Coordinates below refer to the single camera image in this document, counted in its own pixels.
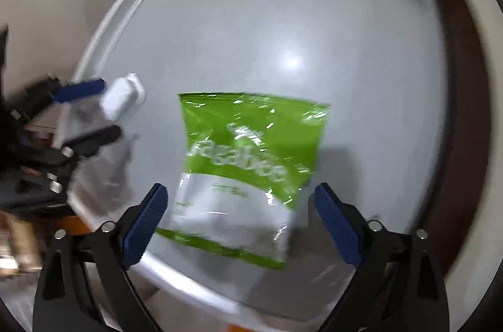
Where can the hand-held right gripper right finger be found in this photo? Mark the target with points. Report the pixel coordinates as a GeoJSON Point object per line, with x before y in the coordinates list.
{"type": "Point", "coordinates": [340, 226]}

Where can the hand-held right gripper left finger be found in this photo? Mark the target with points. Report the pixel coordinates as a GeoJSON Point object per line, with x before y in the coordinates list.
{"type": "Point", "coordinates": [143, 226]}

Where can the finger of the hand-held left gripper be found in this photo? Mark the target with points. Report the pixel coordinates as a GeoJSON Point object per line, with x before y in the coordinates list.
{"type": "Point", "coordinates": [78, 90]}
{"type": "Point", "coordinates": [98, 137]}

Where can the small white box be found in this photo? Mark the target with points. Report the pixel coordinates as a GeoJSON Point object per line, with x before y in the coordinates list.
{"type": "Point", "coordinates": [118, 98]}

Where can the clear plastic bag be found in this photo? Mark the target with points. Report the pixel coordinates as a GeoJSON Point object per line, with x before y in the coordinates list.
{"type": "Point", "coordinates": [106, 179]}

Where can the green and white snack bag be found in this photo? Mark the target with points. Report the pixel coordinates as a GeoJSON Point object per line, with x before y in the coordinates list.
{"type": "Point", "coordinates": [243, 143]}

